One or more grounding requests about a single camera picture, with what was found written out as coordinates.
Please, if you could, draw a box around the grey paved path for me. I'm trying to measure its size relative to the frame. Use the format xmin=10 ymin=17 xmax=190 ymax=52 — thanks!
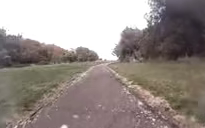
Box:
xmin=21 ymin=63 xmax=178 ymax=128

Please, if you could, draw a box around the grass field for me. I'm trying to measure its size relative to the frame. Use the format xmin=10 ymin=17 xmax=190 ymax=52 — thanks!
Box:
xmin=107 ymin=57 xmax=205 ymax=128
xmin=0 ymin=61 xmax=98 ymax=128

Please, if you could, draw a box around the row of dark trees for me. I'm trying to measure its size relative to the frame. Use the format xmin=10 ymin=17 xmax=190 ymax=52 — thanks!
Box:
xmin=111 ymin=0 xmax=205 ymax=64

